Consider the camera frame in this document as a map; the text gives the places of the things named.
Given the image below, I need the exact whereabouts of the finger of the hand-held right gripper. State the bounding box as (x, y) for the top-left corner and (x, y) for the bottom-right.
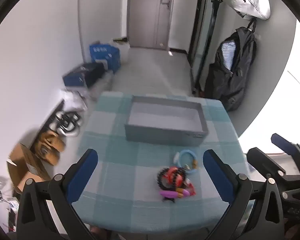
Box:
(247, 147), (300, 191)
(271, 133), (300, 173)

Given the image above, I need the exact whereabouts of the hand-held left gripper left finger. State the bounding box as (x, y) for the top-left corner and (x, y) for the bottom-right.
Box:
(16, 149), (98, 240)

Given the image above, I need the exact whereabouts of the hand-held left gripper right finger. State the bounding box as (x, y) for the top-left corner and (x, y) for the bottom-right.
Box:
(203, 149), (288, 240)

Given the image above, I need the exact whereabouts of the light blue hair tie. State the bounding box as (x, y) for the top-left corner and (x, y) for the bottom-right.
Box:
(174, 149), (198, 174)

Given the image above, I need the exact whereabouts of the purple hair tie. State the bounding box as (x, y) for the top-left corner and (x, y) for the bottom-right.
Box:
(159, 189), (190, 199)

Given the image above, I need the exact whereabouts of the grey rectangular box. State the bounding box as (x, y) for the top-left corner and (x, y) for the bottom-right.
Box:
(124, 95), (208, 147)

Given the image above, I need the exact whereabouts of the teal checkered tablecloth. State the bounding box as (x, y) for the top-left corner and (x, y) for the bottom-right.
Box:
(71, 91), (250, 234)

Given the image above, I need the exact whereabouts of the black white sandal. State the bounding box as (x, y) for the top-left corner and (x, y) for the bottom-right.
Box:
(55, 110), (82, 125)
(54, 122), (81, 138)

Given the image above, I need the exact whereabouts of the brown cardboard box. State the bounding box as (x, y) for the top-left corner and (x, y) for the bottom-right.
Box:
(7, 144), (52, 195)

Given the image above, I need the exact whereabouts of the white plastic bag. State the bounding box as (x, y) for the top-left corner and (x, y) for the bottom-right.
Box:
(62, 89), (90, 113)

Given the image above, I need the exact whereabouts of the black backpack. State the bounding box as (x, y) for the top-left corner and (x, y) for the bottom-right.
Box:
(204, 26), (257, 112)

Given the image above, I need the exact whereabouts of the clear plastic package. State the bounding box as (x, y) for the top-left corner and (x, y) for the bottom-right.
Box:
(89, 72), (114, 101)

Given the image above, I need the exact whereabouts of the dark blue shoe box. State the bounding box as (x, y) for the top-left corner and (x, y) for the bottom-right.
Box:
(62, 63), (105, 89)

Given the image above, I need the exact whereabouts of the striped cloth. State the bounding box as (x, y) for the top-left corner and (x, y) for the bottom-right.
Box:
(221, 42), (237, 70)

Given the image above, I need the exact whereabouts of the blue cardboard box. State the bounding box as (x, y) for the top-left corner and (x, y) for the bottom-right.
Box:
(89, 42), (121, 74)

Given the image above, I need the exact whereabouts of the white plastic container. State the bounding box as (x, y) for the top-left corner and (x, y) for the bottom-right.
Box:
(111, 37), (130, 63)

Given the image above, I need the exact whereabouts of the black stand pole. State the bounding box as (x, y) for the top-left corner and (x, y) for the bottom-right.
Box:
(193, 0), (222, 95)

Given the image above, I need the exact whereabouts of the black framed mirror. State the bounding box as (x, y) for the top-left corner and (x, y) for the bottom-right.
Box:
(187, 0), (217, 69)

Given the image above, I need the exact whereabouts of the grey door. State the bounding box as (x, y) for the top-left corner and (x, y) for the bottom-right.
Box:
(127, 0), (177, 49)

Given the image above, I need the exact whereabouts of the red hair tie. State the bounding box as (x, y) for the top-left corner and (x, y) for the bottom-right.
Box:
(164, 166), (196, 196)

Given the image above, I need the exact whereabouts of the black spiral hair tie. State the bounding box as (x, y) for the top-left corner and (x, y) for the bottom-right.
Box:
(157, 166), (188, 190)

